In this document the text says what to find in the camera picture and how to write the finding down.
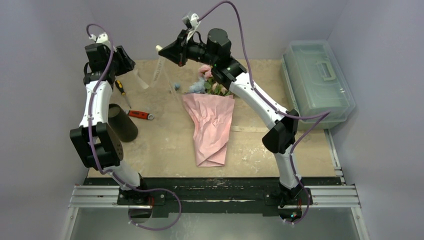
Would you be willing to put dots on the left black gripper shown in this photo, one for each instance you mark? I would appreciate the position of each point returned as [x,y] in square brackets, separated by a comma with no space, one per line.
[127,64]

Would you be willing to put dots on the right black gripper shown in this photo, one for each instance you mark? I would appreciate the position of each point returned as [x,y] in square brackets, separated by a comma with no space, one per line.
[180,48]

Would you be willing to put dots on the cream printed ribbon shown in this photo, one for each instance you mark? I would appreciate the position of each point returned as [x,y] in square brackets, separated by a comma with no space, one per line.
[161,74]

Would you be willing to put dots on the pink flower bouquet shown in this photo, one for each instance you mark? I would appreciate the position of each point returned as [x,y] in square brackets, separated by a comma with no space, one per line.
[210,106]

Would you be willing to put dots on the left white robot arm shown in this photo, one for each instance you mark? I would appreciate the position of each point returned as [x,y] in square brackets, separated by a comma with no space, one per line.
[94,140]

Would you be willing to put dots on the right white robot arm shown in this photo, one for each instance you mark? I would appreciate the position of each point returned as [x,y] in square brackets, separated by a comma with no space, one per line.
[226,70]

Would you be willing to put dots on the black cylindrical vase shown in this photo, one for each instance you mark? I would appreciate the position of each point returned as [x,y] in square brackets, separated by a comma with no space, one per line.
[121,123]

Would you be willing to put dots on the yellow black screwdriver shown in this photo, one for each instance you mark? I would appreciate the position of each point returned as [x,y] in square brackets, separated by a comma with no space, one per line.
[120,88]

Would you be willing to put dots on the loose blue flower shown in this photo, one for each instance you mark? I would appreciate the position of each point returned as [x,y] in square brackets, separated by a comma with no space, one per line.
[176,86]

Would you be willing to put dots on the clear plastic storage box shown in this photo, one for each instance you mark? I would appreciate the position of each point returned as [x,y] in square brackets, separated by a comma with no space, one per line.
[314,82]

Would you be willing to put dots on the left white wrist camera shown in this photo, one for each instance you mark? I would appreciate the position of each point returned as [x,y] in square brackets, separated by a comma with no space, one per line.
[102,38]

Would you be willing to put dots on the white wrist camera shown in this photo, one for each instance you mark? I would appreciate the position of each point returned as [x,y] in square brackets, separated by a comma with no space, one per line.
[102,38]
[191,21]

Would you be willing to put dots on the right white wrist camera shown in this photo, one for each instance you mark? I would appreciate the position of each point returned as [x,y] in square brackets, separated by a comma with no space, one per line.
[191,21]

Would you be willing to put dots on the red handled wrench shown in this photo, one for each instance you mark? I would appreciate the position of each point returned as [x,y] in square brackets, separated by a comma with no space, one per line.
[140,115]

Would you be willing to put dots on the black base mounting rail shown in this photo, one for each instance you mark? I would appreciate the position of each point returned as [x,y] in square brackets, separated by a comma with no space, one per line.
[223,195]

